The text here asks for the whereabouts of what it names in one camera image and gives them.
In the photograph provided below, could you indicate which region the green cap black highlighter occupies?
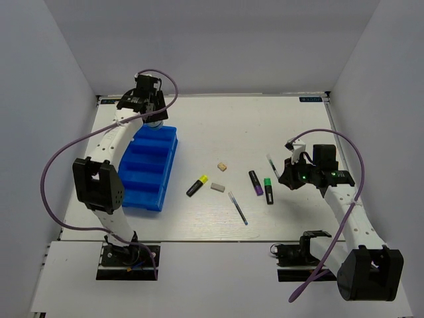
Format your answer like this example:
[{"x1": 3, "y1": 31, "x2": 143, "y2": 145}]
[{"x1": 264, "y1": 178, "x2": 274, "y2": 205}]

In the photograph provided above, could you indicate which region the yellow cap black highlighter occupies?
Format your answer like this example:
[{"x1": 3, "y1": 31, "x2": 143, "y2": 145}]
[{"x1": 186, "y1": 175, "x2": 209, "y2": 197}]

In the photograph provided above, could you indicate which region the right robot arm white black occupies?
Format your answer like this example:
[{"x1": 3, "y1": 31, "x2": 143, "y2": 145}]
[{"x1": 270, "y1": 139, "x2": 404, "y2": 301}]

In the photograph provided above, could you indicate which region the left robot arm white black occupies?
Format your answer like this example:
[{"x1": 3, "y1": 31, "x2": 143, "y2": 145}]
[{"x1": 72, "y1": 74, "x2": 168, "y2": 265}]

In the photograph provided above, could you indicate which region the blue transparent tape roll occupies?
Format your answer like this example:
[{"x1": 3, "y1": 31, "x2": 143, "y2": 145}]
[{"x1": 146, "y1": 121, "x2": 164, "y2": 130}]

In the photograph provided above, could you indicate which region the green ink pen refill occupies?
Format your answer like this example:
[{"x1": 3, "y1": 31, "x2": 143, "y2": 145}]
[{"x1": 266, "y1": 154, "x2": 280, "y2": 179}]

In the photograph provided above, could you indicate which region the purple cap black highlighter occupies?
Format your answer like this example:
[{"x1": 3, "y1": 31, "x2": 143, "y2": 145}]
[{"x1": 248, "y1": 170, "x2": 264, "y2": 196}]

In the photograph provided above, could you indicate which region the left table corner label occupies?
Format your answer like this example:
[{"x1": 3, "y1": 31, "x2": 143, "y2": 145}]
[{"x1": 100, "y1": 99, "x2": 119, "y2": 105}]

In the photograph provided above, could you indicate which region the table corner label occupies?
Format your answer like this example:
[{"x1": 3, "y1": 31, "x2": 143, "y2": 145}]
[
  {"x1": 299, "y1": 96, "x2": 323, "y2": 103},
  {"x1": 100, "y1": 99, "x2": 119, "y2": 105}
]

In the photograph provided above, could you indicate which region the blue plastic compartment tray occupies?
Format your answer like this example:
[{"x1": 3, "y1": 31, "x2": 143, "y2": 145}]
[{"x1": 118, "y1": 126, "x2": 178, "y2": 212}]

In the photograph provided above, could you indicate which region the blue ink pen refill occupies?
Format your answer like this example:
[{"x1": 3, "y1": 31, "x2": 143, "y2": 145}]
[{"x1": 228, "y1": 191, "x2": 248, "y2": 225}]

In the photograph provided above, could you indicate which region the small tan eraser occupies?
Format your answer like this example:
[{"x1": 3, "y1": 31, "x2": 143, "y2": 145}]
[{"x1": 217, "y1": 162, "x2": 227, "y2": 172}]

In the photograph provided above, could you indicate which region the right table corner label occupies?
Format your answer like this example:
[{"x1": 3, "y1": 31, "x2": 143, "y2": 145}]
[{"x1": 299, "y1": 96, "x2": 323, "y2": 103}]

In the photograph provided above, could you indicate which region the grey white eraser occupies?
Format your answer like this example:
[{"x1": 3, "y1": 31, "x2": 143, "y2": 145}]
[{"x1": 211, "y1": 183, "x2": 225, "y2": 193}]

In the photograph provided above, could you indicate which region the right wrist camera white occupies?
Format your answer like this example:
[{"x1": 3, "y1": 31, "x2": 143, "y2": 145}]
[{"x1": 285, "y1": 138, "x2": 306, "y2": 164}]

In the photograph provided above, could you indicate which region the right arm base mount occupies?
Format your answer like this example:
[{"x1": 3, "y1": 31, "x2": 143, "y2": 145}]
[{"x1": 270, "y1": 243, "x2": 319, "y2": 283}]

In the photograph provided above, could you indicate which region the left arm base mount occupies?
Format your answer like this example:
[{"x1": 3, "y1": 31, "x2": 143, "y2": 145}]
[{"x1": 95, "y1": 244, "x2": 160, "y2": 282}]

